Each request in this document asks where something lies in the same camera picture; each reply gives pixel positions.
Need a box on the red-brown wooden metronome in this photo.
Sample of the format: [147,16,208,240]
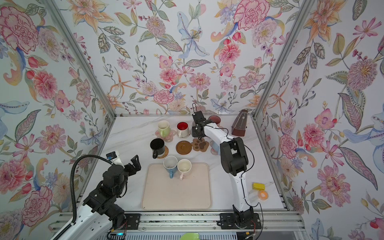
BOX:
[232,110,248,137]

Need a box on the cream white mug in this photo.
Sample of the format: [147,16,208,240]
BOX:
[177,159,192,180]

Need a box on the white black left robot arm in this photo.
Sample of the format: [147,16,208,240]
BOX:
[53,152,142,240]

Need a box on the round rattan woven coaster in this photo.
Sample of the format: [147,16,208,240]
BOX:
[157,146,169,159]

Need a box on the yellow block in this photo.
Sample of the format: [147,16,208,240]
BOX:
[252,183,266,191]

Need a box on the pink mug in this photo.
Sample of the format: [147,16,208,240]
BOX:
[209,115,221,128]

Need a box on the cork paw print coaster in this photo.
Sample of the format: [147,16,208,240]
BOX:
[191,138,210,153]

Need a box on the pink flower coaster front right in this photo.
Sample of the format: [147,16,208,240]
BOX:
[210,141,220,156]

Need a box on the multicolour zigzag woven coaster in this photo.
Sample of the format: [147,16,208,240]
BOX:
[176,131,190,139]

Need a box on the pink flower coaster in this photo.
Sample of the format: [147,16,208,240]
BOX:
[154,128,177,143]
[210,141,220,156]

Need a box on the orange round object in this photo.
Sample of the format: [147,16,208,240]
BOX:
[258,190,269,201]

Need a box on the round brown wooden coaster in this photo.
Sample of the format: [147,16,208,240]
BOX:
[176,141,192,155]

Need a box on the pink flower coaster left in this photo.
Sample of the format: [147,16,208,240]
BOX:
[154,128,177,143]

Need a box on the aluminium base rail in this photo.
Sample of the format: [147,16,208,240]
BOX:
[49,210,307,233]

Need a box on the white mug green outside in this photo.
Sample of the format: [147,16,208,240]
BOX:
[157,120,171,138]

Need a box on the beige serving tray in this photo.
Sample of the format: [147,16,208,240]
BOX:
[141,163,212,211]

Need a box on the green object below rail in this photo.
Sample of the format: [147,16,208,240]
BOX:
[180,233,200,240]

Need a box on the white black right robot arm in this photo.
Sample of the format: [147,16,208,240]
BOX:
[192,111,263,230]

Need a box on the red inside white mug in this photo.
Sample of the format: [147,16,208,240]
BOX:
[177,122,190,132]

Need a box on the black mug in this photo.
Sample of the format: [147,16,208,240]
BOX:
[150,138,166,159]

